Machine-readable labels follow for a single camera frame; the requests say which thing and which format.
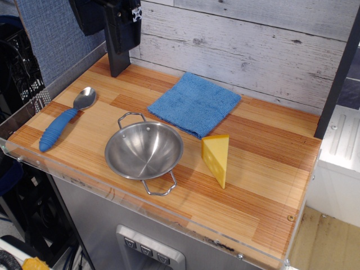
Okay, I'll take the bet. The blue towel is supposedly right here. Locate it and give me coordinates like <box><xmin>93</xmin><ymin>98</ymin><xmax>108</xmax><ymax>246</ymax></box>
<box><xmin>147</xmin><ymin>73</ymin><xmax>241</xmax><ymax>140</ymax></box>

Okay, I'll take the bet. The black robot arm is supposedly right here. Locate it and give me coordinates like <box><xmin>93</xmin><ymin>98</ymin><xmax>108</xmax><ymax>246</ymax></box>
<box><xmin>69</xmin><ymin>1</ymin><xmax>142</xmax><ymax>54</ymax></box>

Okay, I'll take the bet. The yellow cheese wedge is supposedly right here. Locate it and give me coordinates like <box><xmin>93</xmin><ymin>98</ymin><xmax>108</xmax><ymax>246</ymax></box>
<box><xmin>201</xmin><ymin>134</ymin><xmax>230</xmax><ymax>189</ymax></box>

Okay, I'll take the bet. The steel cabinet with dispenser panel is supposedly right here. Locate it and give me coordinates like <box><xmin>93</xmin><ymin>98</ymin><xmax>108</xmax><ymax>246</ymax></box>
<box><xmin>53</xmin><ymin>177</ymin><xmax>261</xmax><ymax>269</ymax></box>

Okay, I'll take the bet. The white side appliance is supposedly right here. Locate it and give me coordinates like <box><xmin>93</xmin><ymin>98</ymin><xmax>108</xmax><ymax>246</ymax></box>
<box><xmin>306</xmin><ymin>105</ymin><xmax>359</xmax><ymax>227</ymax></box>

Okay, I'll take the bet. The steel bowl with handles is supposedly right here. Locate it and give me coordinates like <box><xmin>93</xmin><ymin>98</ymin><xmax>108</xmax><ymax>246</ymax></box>
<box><xmin>105</xmin><ymin>112</ymin><xmax>183</xmax><ymax>196</ymax></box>

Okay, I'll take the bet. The spoon with blue handle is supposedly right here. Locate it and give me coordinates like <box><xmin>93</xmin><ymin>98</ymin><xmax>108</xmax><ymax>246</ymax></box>
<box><xmin>39</xmin><ymin>87</ymin><xmax>97</xmax><ymax>152</ymax></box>

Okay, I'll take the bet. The dark left frame post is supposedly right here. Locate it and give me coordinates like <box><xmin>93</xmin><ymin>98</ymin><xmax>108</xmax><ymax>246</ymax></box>
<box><xmin>104</xmin><ymin>6</ymin><xmax>130</xmax><ymax>78</ymax></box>

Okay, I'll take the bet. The dark frame post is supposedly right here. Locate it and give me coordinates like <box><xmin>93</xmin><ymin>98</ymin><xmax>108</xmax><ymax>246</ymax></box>
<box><xmin>104</xmin><ymin>6</ymin><xmax>130</xmax><ymax>78</ymax></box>
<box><xmin>314</xmin><ymin>8</ymin><xmax>359</xmax><ymax>140</ymax></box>

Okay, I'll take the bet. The dark right frame post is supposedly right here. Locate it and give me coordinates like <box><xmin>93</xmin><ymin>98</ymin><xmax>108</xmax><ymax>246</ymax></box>
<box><xmin>314</xmin><ymin>8</ymin><xmax>359</xmax><ymax>140</ymax></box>

